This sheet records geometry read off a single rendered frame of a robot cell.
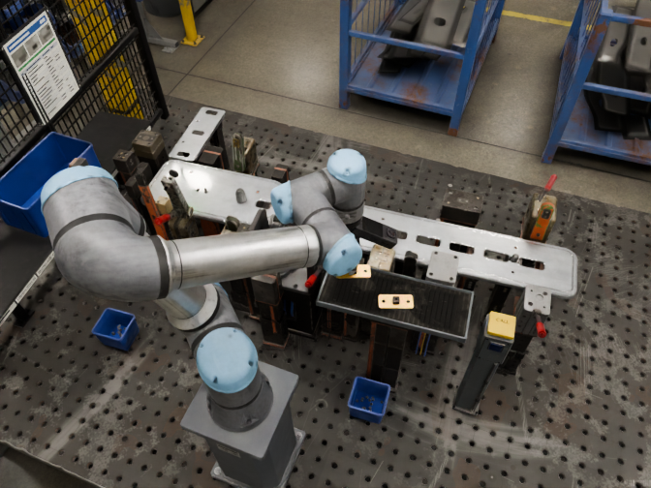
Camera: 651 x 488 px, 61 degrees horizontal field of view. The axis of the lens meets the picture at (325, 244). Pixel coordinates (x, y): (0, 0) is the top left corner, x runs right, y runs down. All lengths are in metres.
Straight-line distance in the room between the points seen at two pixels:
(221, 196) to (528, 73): 2.93
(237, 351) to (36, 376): 1.01
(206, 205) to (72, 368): 0.67
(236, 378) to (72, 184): 0.47
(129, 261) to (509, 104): 3.40
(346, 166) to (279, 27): 3.63
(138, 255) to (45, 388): 1.20
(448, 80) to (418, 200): 1.69
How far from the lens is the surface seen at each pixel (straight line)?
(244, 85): 4.03
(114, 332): 1.98
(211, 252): 0.85
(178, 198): 1.66
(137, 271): 0.81
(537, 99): 4.07
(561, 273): 1.73
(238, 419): 1.25
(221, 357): 1.12
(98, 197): 0.88
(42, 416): 1.93
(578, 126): 3.66
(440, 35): 3.59
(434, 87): 3.73
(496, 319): 1.39
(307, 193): 1.03
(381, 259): 1.54
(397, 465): 1.68
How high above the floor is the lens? 2.31
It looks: 52 degrees down
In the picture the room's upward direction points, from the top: 1 degrees counter-clockwise
